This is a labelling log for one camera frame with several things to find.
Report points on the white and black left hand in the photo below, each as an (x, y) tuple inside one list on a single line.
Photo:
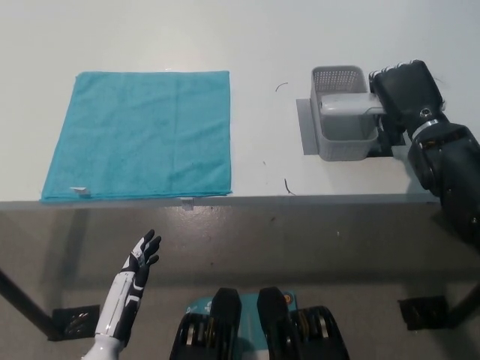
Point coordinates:
[(120, 296)]

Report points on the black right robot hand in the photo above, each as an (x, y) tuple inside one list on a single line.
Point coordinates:
[(408, 93)]

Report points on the white rectangular box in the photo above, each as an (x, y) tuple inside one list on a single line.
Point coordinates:
[(345, 103)]

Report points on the small grey perforated container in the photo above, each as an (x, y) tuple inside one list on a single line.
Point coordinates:
[(345, 150)]

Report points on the black table foot plate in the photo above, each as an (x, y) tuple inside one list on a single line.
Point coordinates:
[(77, 322), (422, 313)]

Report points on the small white barcode sticker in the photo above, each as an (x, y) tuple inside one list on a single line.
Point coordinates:
[(187, 202)]

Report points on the teal microfibre cloth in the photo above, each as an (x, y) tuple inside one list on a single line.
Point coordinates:
[(138, 138)]

